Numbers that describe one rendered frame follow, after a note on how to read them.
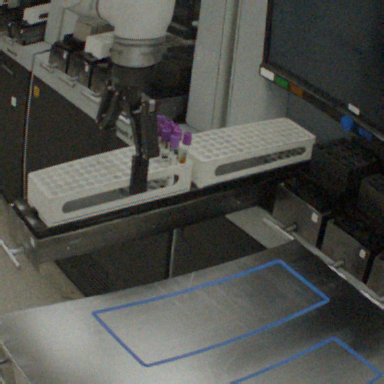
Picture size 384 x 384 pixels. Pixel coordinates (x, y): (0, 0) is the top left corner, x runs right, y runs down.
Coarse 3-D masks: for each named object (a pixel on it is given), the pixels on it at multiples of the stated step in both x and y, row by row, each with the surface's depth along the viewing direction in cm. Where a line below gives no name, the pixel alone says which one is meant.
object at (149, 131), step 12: (144, 108) 130; (156, 108) 131; (144, 120) 131; (156, 120) 132; (144, 132) 131; (156, 132) 133; (144, 144) 132; (156, 144) 133; (144, 156) 133; (156, 156) 134
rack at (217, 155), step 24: (288, 120) 168; (192, 144) 152; (216, 144) 153; (240, 144) 155; (264, 144) 156; (288, 144) 158; (312, 144) 162; (192, 168) 149; (216, 168) 157; (240, 168) 158; (264, 168) 156
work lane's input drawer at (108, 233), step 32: (192, 192) 146; (224, 192) 150; (256, 192) 155; (32, 224) 130; (64, 224) 132; (96, 224) 136; (128, 224) 139; (160, 224) 144; (192, 224) 148; (32, 256) 131; (64, 256) 133
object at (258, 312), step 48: (144, 288) 118; (192, 288) 120; (240, 288) 121; (288, 288) 122; (336, 288) 122; (0, 336) 100; (48, 336) 103; (96, 336) 105; (144, 336) 107; (192, 336) 109; (240, 336) 110; (288, 336) 110; (336, 336) 110
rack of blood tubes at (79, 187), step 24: (48, 168) 137; (72, 168) 138; (96, 168) 139; (120, 168) 140; (168, 168) 142; (48, 192) 130; (72, 192) 131; (96, 192) 134; (120, 192) 143; (168, 192) 144; (48, 216) 130; (72, 216) 133
